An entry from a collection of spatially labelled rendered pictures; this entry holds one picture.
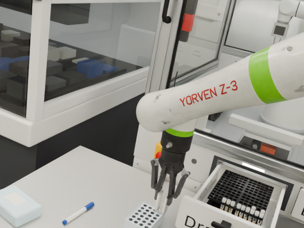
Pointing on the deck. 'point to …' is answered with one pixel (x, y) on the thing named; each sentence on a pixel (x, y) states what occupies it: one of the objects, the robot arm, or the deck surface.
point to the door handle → (166, 12)
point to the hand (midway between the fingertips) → (162, 202)
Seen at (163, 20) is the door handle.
